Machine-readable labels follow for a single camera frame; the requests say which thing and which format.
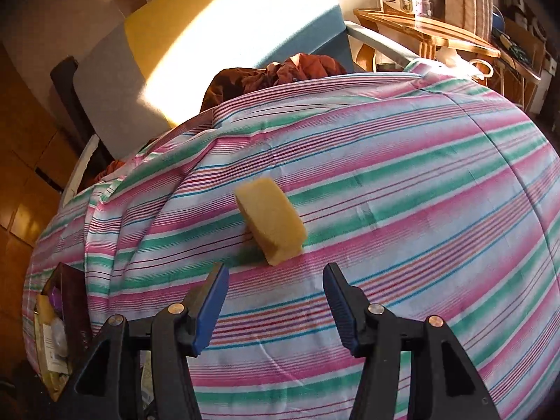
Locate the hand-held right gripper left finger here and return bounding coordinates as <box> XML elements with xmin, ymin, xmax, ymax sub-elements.
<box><xmin>63</xmin><ymin>262</ymin><xmax>230</xmax><ymax>420</ymax></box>

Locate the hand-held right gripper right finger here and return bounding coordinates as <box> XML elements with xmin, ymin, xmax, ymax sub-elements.
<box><xmin>322</xmin><ymin>262</ymin><xmax>499</xmax><ymax>420</ymax></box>

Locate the yellow sponge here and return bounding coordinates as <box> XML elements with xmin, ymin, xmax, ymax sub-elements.
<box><xmin>234</xmin><ymin>177</ymin><xmax>307</xmax><ymax>267</ymax></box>

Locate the gold tin box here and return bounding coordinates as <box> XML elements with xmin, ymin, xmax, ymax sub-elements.
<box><xmin>33</xmin><ymin>262</ymin><xmax>95</xmax><ymax>403</ymax></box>

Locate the white foam piece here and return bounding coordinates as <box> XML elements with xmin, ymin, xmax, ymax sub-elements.
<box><xmin>61</xmin><ymin>133</ymin><xmax>100</xmax><ymax>206</ymax></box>

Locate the wooden wardrobe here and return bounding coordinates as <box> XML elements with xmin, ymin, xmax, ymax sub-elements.
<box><xmin>0</xmin><ymin>44</ymin><xmax>79</xmax><ymax>351</ymax></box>

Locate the brown cloth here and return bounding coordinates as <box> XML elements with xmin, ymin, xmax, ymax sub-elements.
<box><xmin>94</xmin><ymin>52</ymin><xmax>348</xmax><ymax>184</ymax></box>

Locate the black rolled mat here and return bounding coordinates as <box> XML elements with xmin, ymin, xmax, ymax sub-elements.
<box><xmin>49</xmin><ymin>56</ymin><xmax>103</xmax><ymax>162</ymax></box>

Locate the white tape roll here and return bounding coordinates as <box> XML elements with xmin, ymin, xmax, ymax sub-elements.
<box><xmin>470</xmin><ymin>58</ymin><xmax>495</xmax><ymax>80</ymax></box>

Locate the brown cardboard box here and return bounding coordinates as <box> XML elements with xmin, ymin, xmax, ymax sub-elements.
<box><xmin>503</xmin><ymin>16</ymin><xmax>547</xmax><ymax>71</ymax></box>

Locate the grey metal rail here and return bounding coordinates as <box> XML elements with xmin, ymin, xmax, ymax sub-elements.
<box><xmin>344</xmin><ymin>20</ymin><xmax>421</xmax><ymax>68</ymax></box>

